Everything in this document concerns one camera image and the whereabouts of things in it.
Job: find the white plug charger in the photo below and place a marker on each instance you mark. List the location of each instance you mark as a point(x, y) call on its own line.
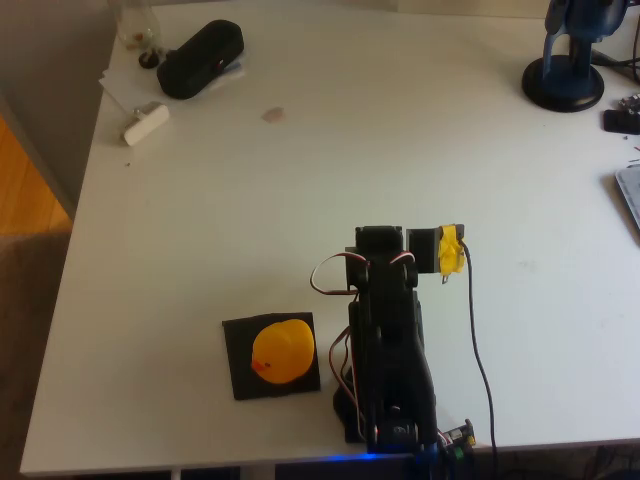
point(145, 125)

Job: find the blue table clamp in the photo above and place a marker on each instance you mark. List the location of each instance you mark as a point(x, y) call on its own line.
point(425, 465)

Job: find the small black cap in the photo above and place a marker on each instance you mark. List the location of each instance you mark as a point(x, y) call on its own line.
point(149, 60)

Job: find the black cardboard square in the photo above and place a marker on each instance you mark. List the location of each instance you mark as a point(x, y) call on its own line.
point(240, 360)

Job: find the yellow rubber duck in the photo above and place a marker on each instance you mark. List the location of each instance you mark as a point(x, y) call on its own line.
point(282, 350)

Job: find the clear glass bottle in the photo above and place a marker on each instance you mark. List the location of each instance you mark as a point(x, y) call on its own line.
point(137, 30)

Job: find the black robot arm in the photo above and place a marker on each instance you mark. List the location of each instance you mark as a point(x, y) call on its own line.
point(395, 350)

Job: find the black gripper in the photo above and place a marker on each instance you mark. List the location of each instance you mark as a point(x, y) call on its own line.
point(378, 236)

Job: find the grey laptop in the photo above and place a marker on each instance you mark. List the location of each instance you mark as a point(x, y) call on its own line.
point(631, 195)

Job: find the small bare circuit board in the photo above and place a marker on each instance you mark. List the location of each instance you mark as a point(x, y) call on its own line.
point(631, 102)

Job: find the black fabric pouch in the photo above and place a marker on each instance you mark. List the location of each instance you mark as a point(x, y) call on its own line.
point(200, 60)

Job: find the flat black device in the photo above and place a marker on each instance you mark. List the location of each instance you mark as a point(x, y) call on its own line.
point(622, 121)

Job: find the small controller board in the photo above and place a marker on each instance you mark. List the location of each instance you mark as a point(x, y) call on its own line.
point(460, 435)

